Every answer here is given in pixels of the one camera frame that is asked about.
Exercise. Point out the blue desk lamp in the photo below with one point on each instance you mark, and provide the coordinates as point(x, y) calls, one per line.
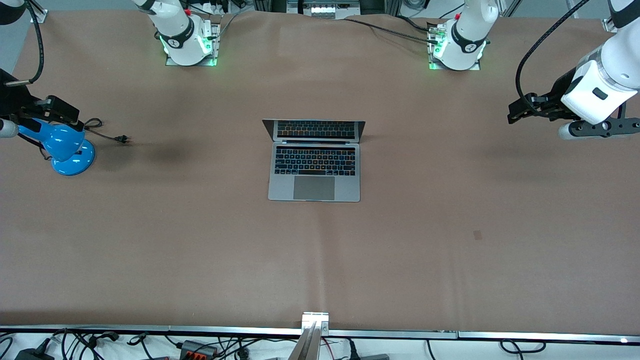
point(70, 150)

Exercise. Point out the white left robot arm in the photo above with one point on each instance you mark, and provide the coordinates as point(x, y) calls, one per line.
point(620, 65)

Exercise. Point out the dark grey box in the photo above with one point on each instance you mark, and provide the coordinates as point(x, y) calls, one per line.
point(372, 356)

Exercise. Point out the grey control box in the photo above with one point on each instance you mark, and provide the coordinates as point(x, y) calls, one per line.
point(322, 9)

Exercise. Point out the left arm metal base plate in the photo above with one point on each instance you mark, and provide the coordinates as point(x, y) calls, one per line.
point(433, 64)

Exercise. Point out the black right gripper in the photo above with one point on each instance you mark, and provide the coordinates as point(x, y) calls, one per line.
point(11, 101)

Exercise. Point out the aluminium camera post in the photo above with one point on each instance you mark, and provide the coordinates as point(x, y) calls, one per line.
point(311, 340)

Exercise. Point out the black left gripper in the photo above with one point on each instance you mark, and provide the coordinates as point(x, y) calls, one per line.
point(556, 94)

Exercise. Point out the brown table cover mat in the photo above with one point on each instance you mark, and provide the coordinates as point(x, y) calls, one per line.
point(200, 250)

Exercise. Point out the aluminium frame profile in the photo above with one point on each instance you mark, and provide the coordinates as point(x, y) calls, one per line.
point(40, 15)
point(609, 25)

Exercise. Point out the black orange connector box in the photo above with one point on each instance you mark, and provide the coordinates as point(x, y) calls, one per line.
point(199, 348)

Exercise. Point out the black power adapter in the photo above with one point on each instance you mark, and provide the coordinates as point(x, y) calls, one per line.
point(32, 354)

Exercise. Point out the aluminium table edge strip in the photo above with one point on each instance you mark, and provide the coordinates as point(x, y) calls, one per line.
point(400, 333)

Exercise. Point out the grey aluminium laptop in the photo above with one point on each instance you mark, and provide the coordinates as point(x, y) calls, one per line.
point(314, 187)

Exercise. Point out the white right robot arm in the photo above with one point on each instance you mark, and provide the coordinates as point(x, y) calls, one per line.
point(177, 30)

